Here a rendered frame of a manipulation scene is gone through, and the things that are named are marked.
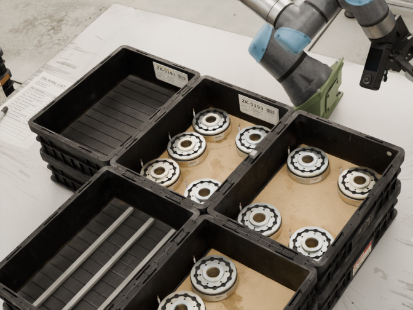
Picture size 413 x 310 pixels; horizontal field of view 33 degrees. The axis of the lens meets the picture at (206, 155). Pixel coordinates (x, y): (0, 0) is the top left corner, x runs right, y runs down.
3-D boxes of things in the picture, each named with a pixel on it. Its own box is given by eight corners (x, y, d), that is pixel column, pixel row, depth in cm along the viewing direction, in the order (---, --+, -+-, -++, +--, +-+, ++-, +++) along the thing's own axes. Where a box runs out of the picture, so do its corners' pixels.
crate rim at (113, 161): (204, 80, 194) (203, 73, 192) (297, 115, 179) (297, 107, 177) (108, 170, 173) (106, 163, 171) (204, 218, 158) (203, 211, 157)
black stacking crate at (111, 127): (130, 75, 215) (123, 45, 207) (207, 106, 200) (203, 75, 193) (38, 154, 194) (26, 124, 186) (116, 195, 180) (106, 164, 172)
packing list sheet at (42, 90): (39, 70, 241) (39, 69, 241) (91, 87, 231) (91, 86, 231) (-28, 130, 223) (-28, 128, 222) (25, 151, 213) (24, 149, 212)
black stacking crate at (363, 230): (298, 143, 186) (297, 110, 178) (402, 184, 171) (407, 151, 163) (210, 244, 165) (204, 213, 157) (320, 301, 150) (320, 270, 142)
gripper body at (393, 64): (424, 50, 167) (406, 15, 159) (403, 77, 165) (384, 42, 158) (400, 45, 173) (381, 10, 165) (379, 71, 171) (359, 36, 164)
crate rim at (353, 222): (297, 115, 179) (297, 107, 177) (407, 156, 164) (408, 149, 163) (204, 218, 158) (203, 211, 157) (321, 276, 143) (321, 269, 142)
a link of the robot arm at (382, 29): (375, 29, 155) (350, 24, 162) (383, 43, 158) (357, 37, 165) (396, 5, 157) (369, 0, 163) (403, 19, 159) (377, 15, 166)
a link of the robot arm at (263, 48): (271, 80, 210) (238, 50, 209) (301, 47, 211) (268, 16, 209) (279, 79, 199) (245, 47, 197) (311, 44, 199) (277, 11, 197)
